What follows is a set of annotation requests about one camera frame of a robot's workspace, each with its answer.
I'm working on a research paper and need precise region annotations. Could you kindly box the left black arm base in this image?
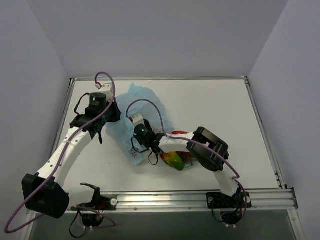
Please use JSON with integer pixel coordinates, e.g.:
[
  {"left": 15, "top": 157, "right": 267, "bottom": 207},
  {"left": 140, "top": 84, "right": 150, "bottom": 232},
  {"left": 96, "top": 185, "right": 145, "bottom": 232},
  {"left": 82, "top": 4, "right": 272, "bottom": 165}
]
[{"left": 68, "top": 196, "right": 117, "bottom": 239}]

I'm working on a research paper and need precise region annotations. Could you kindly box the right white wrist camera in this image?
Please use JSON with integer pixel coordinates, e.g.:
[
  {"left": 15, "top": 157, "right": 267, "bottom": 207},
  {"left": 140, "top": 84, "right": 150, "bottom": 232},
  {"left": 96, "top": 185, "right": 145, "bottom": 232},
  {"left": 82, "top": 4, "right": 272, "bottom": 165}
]
[{"left": 129, "top": 113, "right": 145, "bottom": 128}]

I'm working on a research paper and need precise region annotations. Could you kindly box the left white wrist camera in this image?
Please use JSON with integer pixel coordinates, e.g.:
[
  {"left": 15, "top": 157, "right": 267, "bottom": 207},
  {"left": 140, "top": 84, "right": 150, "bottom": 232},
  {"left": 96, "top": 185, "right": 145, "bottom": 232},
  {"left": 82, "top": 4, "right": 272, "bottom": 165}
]
[{"left": 97, "top": 82, "right": 115, "bottom": 102}]

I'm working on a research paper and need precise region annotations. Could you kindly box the red and teal plate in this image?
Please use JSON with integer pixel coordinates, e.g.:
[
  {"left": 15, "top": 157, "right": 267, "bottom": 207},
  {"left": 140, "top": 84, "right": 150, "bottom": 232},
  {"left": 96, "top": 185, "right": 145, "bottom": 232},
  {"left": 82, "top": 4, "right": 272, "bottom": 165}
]
[{"left": 160, "top": 152, "right": 198, "bottom": 171}]

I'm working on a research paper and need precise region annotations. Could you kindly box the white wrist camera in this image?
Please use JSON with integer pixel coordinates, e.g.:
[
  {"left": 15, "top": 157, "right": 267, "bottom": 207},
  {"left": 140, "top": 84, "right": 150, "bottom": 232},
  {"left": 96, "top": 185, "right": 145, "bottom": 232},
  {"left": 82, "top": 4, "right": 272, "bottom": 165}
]
[
  {"left": 97, "top": 82, "right": 115, "bottom": 102},
  {"left": 129, "top": 113, "right": 145, "bottom": 128}
]

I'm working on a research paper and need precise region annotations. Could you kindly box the purple cable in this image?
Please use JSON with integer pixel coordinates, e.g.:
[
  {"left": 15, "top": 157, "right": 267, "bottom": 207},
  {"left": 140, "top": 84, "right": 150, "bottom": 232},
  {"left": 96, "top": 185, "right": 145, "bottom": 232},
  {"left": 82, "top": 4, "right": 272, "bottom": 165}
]
[
  {"left": 126, "top": 99, "right": 248, "bottom": 221},
  {"left": 4, "top": 71, "right": 118, "bottom": 235}
]

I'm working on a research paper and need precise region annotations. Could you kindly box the aluminium rail frame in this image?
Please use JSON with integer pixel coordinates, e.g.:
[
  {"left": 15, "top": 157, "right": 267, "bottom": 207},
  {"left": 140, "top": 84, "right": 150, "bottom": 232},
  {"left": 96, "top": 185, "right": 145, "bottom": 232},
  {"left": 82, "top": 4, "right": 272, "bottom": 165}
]
[{"left": 27, "top": 188, "right": 298, "bottom": 213}]

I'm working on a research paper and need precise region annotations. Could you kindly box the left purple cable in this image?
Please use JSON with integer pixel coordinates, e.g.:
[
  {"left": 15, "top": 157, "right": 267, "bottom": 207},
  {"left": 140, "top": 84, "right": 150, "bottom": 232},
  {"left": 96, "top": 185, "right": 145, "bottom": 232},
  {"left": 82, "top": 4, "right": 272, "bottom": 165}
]
[{"left": 4, "top": 71, "right": 118, "bottom": 235}]

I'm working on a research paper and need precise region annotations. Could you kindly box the light blue plastic bag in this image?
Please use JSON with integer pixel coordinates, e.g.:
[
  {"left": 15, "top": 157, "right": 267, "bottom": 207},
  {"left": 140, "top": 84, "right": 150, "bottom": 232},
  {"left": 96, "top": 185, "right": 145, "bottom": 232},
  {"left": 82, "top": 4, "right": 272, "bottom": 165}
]
[{"left": 105, "top": 83, "right": 175, "bottom": 165}]

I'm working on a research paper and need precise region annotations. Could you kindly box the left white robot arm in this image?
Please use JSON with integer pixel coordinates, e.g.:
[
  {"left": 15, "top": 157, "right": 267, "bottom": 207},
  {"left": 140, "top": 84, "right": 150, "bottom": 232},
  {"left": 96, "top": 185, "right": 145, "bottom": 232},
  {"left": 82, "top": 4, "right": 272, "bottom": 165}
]
[{"left": 22, "top": 90, "right": 121, "bottom": 219}]

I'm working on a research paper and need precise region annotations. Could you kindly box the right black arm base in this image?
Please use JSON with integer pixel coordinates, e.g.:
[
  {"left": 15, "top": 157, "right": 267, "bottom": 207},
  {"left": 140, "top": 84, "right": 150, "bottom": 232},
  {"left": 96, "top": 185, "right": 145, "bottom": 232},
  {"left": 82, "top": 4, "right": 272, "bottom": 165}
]
[{"left": 206, "top": 191, "right": 246, "bottom": 227}]

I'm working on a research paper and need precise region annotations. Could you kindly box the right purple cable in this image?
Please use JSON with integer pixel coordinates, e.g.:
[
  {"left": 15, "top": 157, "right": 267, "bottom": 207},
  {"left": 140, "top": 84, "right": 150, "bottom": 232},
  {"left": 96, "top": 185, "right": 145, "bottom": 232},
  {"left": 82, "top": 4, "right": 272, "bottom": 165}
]
[{"left": 126, "top": 99, "right": 248, "bottom": 221}]

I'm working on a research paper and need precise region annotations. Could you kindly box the red fake cherry bunch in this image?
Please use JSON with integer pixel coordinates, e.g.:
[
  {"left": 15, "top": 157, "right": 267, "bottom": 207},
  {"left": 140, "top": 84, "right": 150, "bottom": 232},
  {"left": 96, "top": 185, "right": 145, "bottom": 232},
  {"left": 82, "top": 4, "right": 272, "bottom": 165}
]
[{"left": 172, "top": 130, "right": 194, "bottom": 170}]

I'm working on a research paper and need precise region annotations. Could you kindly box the fake mango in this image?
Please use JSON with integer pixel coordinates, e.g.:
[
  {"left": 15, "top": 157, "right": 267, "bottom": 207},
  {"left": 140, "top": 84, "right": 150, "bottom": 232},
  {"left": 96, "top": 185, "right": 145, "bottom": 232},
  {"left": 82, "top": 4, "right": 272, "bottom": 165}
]
[{"left": 163, "top": 152, "right": 184, "bottom": 171}]

